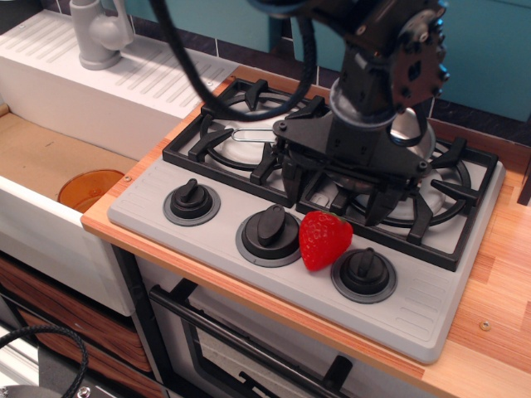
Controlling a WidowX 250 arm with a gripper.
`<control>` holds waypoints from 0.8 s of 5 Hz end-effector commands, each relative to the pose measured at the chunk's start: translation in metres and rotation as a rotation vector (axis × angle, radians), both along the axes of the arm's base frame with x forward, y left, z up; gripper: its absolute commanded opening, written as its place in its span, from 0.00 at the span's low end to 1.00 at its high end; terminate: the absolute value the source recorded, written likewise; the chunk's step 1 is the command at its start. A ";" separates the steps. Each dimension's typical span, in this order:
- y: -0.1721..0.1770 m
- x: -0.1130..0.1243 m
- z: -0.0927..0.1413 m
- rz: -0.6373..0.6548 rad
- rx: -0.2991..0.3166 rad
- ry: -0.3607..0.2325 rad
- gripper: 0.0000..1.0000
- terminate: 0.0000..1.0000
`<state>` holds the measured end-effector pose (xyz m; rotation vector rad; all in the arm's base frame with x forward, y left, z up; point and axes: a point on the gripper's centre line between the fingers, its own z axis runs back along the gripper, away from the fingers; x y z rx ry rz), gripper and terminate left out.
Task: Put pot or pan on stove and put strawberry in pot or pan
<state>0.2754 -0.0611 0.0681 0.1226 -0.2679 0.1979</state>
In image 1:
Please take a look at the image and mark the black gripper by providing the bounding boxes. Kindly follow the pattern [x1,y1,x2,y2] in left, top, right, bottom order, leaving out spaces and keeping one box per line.
[273,111,431,226]

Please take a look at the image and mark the stainless steel pot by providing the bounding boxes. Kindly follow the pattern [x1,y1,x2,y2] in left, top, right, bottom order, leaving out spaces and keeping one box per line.
[222,109,435,190]

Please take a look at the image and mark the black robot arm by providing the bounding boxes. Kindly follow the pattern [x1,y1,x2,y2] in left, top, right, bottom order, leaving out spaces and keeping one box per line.
[255,1,447,226]

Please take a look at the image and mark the red plastic strawberry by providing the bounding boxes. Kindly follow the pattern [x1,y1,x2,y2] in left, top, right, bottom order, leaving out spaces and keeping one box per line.
[299,211,353,272]

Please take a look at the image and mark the black middle stove knob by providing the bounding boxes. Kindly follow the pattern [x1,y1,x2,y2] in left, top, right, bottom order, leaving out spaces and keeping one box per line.
[236,205,300,268]

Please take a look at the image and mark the black stove knob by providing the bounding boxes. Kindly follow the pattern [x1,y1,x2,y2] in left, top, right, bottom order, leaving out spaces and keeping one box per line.
[236,205,300,268]
[163,178,221,227]
[331,248,397,304]

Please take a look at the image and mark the black right stove knob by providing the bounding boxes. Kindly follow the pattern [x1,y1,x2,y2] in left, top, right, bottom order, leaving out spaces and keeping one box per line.
[331,248,397,304]

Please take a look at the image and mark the black left stove knob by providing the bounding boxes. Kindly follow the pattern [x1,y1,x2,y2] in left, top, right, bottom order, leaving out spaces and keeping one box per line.
[163,178,221,227]

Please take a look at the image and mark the grey toy stove top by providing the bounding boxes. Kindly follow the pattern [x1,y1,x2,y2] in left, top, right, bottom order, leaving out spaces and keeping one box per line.
[107,78,506,366]

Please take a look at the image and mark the black right burner grate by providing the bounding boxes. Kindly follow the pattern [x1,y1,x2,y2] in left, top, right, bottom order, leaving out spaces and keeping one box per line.
[296,138,504,271]

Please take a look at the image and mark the orange plastic bowl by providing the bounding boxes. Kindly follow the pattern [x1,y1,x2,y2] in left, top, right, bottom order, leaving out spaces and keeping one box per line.
[57,169,124,213]

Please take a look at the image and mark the wood drawer fronts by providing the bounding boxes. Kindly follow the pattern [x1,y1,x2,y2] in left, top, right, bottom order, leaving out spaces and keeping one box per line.
[1,253,163,397]

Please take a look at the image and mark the grey toy faucet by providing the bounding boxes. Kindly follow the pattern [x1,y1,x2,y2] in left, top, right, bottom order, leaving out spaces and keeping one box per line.
[70,0,134,70]

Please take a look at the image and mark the white toy sink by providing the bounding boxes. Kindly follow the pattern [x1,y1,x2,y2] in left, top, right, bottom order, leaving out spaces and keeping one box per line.
[0,8,240,318]

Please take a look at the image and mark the oven door with black handle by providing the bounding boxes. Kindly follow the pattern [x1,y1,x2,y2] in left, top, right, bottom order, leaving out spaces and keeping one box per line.
[149,279,425,397]

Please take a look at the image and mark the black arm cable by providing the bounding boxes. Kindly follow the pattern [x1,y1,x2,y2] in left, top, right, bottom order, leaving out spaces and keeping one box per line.
[149,0,319,122]

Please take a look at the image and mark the black braided cable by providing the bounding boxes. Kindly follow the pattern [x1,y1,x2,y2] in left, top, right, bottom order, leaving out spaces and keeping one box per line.
[0,325,90,398]

